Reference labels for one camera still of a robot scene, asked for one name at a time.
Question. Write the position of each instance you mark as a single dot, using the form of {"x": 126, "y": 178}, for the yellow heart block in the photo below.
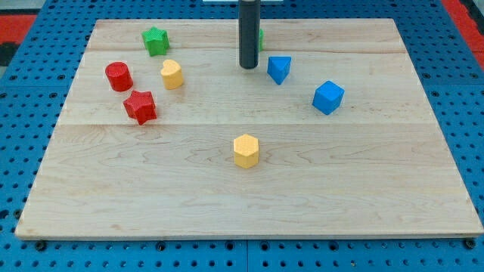
{"x": 171, "y": 73}

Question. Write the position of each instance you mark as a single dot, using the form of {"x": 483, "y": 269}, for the blue triangle block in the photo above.
{"x": 279, "y": 68}

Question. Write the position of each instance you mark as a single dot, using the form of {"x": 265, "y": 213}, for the wooden board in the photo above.
{"x": 377, "y": 167}

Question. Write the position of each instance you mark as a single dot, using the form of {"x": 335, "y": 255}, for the yellow hexagon block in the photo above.
{"x": 246, "y": 151}

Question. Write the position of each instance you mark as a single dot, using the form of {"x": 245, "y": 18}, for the blue cube block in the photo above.
{"x": 328, "y": 97}

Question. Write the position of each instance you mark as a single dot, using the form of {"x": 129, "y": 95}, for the red star block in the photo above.
{"x": 140, "y": 106}

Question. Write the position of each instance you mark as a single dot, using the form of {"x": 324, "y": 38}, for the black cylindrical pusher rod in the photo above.
{"x": 248, "y": 25}

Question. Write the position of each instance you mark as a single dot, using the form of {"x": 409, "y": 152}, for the green block behind rod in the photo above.
{"x": 261, "y": 40}

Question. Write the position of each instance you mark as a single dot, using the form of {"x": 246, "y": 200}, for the green star block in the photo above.
{"x": 156, "y": 41}

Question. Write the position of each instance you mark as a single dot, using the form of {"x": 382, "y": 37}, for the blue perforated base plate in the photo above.
{"x": 37, "y": 80}

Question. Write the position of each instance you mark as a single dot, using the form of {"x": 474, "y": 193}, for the red cylinder block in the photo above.
{"x": 119, "y": 76}

